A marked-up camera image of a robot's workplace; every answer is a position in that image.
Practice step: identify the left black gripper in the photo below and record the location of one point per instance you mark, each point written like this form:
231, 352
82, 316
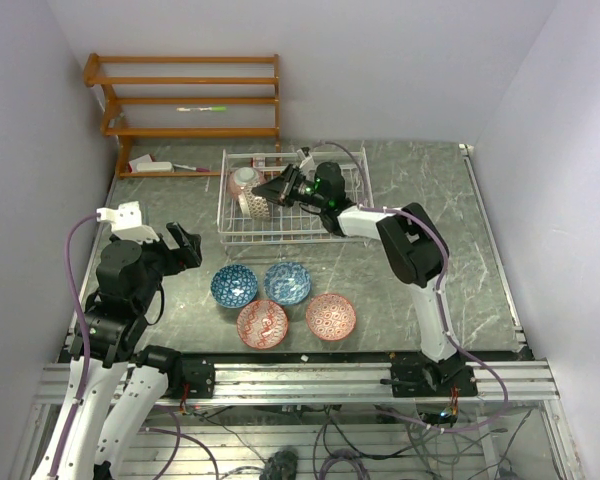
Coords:
177, 258

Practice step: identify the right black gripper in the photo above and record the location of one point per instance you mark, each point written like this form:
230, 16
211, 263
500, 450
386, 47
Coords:
275, 190

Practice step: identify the brown lattice pattern bowl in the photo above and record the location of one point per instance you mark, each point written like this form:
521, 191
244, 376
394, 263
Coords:
251, 205

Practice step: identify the pink floral pattern bowl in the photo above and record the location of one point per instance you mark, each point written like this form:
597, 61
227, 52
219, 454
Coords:
244, 178

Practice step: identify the red swirl pattern bowl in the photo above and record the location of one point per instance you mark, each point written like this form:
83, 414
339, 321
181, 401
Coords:
262, 324

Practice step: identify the red circle pattern bowl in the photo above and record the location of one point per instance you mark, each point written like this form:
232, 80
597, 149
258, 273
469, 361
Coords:
331, 317

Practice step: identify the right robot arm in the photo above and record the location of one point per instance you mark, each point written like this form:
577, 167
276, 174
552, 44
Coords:
415, 250

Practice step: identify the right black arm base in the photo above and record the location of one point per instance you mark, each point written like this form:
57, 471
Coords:
415, 380

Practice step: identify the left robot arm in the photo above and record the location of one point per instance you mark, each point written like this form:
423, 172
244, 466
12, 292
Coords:
113, 386

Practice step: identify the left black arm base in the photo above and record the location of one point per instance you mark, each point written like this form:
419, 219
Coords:
198, 379

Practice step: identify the wooden shelf rack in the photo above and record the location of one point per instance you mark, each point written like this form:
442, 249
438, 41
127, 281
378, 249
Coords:
186, 97

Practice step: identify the small red white box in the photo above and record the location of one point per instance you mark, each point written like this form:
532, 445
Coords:
258, 162

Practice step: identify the blue triangle pattern bowl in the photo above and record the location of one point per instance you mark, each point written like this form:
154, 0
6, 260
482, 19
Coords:
234, 286

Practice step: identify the pink white marker pen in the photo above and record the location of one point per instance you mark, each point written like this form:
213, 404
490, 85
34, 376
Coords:
191, 168

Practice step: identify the white eraser block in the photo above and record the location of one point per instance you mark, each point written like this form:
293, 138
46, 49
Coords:
147, 164

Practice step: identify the blue wave pattern bowl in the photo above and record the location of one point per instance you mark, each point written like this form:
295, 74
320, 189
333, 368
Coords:
287, 283

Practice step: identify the green white marker pen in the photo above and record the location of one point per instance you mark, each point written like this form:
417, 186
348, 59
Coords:
216, 108

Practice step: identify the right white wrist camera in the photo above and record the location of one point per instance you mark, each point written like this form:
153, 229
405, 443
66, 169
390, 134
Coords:
306, 160

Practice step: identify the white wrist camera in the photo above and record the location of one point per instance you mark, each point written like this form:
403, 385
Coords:
306, 160
127, 222

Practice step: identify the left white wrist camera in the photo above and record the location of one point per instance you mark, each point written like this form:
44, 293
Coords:
127, 222

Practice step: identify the aluminium rail frame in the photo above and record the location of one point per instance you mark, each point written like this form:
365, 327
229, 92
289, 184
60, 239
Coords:
321, 420

